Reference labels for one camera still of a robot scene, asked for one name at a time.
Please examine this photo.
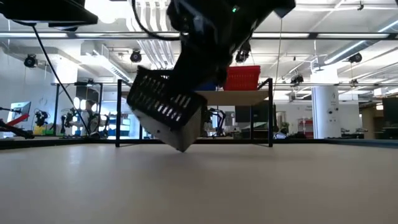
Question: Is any ceiling light strip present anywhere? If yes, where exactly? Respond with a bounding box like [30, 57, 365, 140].
[251, 32, 310, 39]
[317, 32, 390, 39]
[0, 32, 69, 39]

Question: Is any red and white cart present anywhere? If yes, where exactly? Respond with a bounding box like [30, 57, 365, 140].
[297, 117, 315, 138]

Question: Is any white round pillar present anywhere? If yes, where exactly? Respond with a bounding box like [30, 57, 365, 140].
[312, 85, 342, 139]

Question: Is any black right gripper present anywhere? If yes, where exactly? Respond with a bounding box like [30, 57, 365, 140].
[167, 0, 269, 92]

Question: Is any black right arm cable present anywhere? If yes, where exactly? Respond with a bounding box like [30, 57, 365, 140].
[131, 0, 183, 42]

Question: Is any black metal stand frame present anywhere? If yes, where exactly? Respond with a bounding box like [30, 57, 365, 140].
[54, 82, 104, 126]

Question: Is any white ceiling duct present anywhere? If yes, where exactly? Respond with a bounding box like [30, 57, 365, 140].
[79, 43, 132, 83]

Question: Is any wooden shelf with black legs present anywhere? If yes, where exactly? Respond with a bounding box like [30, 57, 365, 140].
[115, 77, 274, 148]

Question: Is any dark monitor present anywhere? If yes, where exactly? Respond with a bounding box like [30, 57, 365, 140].
[381, 97, 398, 125]

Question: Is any computer monitor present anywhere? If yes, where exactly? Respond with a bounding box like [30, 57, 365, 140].
[10, 101, 32, 122]

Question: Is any grey ceiling duct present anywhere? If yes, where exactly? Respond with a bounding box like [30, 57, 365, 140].
[312, 40, 398, 73]

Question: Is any long black left arm cable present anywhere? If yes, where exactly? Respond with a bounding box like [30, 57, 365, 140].
[30, 24, 93, 136]

